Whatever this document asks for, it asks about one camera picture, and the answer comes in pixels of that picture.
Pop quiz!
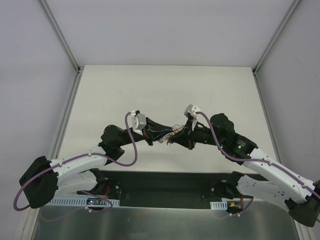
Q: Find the left white cable duct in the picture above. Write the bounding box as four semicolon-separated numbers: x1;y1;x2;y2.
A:
46;196;120;208

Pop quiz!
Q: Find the aluminium frame post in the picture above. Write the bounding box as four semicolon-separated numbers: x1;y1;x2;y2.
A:
252;0;303;75
37;0;81;73

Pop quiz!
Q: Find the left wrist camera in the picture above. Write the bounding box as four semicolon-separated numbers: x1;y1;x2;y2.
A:
130;110;147;136

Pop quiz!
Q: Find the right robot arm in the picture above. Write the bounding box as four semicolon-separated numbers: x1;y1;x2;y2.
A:
168;113;320;228

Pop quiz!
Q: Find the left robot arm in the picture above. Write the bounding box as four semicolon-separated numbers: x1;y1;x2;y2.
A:
17;114;174;209

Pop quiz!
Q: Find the right aluminium frame post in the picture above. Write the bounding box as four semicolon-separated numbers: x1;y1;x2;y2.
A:
252;0;303;75

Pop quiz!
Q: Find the red handled key organizer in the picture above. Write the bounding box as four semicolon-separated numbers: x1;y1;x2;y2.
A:
158;124;185;144

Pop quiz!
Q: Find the right white cable duct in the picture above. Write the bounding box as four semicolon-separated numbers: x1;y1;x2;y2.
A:
210;200;228;211

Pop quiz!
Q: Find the white cable duct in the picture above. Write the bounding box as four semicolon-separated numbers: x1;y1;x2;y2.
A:
46;196;120;208
210;200;228;211

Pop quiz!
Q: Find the left aluminium frame post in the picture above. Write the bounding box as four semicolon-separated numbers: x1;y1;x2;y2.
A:
37;0;81;73

